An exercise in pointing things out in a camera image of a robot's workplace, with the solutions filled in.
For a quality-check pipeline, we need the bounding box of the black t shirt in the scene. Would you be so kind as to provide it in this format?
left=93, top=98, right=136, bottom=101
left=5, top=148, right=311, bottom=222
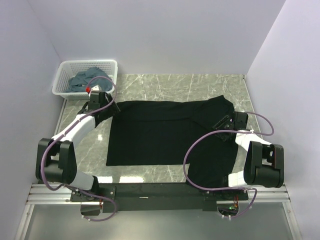
left=106, top=96, right=238, bottom=188

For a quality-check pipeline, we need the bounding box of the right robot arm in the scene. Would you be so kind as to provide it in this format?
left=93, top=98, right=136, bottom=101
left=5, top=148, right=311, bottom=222
left=212, top=111, right=285, bottom=200

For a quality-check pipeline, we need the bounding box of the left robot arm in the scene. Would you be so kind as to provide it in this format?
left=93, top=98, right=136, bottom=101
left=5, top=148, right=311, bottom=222
left=35, top=90, right=120, bottom=201

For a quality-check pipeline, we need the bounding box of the grey blue t shirt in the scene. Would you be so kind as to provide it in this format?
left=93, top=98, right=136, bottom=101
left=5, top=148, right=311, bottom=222
left=65, top=66, right=113, bottom=93

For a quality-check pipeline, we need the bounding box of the white plastic laundry basket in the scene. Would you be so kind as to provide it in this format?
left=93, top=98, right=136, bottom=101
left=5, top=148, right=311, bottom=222
left=52, top=59, right=118, bottom=100

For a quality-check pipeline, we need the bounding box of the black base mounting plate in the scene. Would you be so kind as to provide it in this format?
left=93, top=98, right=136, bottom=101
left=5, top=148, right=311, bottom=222
left=69, top=182, right=250, bottom=217

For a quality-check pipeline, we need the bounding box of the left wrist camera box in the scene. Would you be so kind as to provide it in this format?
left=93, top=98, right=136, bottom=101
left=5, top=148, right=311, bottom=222
left=85, top=85, right=102, bottom=94

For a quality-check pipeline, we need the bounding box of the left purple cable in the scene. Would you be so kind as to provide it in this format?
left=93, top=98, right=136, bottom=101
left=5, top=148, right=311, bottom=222
left=41, top=76, right=118, bottom=222

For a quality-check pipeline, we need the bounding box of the aluminium rail frame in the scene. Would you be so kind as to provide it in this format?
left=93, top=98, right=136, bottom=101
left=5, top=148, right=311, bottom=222
left=14, top=99, right=305, bottom=240

